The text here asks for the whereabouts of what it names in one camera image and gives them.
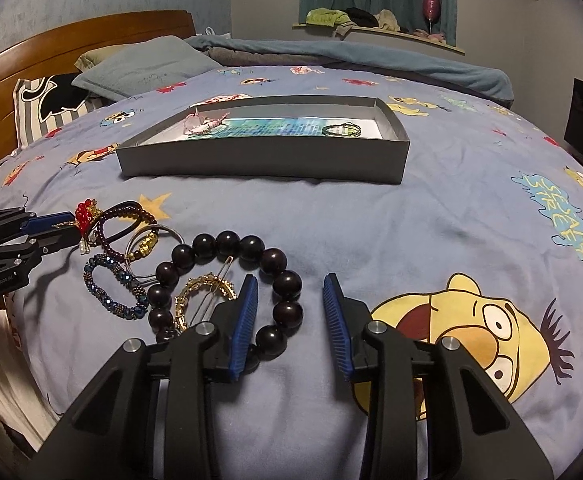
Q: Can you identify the red bead ornament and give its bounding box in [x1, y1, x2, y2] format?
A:
[75, 198, 102, 255]

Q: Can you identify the dark red bead bracelet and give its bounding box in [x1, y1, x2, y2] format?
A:
[93, 200, 160, 264]

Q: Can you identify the blue crystal bead bracelet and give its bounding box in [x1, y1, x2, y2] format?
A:
[82, 252, 152, 322]

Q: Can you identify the gold wreath hair clip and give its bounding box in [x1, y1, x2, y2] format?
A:
[173, 257, 237, 333]

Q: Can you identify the large dark bead bracelet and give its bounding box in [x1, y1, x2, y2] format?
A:
[146, 230, 305, 361]

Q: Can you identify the pink cord tassel bracelet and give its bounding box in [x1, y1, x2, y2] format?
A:
[181, 110, 233, 137]

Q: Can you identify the green gold bangle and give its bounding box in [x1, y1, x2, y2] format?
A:
[321, 122, 362, 138]

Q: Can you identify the striped black white pillow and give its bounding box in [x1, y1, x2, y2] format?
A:
[13, 73, 107, 148]

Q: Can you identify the wooden headboard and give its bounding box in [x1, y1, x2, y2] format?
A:
[0, 10, 196, 159]

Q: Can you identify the grey blue pillow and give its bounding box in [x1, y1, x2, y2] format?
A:
[71, 36, 221, 102]

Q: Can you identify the blue cartoon bedspread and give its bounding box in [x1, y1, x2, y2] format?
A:
[0, 67, 583, 479]

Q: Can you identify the grey shallow cardboard box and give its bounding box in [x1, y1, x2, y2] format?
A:
[117, 94, 411, 184]

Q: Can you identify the teal folded blanket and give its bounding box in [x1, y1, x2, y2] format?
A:
[185, 35, 515, 107]

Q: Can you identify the green cloth on sill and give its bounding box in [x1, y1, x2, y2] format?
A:
[305, 8, 352, 28]

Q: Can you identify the black cloth on sill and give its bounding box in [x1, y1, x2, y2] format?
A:
[345, 6, 379, 28]

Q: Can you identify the wooden window sill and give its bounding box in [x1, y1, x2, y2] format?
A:
[291, 23, 466, 56]

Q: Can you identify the beige cloth on sill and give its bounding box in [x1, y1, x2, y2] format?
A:
[374, 9, 401, 32]

